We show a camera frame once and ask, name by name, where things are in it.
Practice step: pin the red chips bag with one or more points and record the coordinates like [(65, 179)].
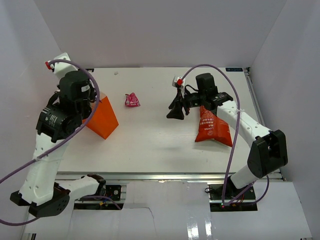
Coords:
[(213, 128)]

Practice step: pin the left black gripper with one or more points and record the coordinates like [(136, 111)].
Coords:
[(93, 93)]

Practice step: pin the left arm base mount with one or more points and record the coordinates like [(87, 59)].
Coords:
[(106, 199)]

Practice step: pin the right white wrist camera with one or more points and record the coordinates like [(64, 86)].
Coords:
[(179, 83)]

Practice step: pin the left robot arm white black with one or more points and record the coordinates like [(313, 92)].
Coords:
[(65, 114)]

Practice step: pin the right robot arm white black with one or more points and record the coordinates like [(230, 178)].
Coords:
[(268, 149)]

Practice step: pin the orange paper bag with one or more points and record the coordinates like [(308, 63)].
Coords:
[(104, 120)]

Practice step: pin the blue table label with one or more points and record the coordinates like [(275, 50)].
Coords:
[(234, 69)]

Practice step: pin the aluminium front rail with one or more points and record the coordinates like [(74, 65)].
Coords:
[(157, 176)]

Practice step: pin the pink snack packet left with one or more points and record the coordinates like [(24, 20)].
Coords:
[(131, 100)]

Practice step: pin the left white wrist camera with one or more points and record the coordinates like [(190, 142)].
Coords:
[(60, 69)]

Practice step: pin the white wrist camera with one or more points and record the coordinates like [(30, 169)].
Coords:
[(60, 69), (179, 83)]

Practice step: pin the black label top left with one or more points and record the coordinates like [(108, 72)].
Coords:
[(90, 69)]

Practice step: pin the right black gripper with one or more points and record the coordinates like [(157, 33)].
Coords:
[(176, 112)]

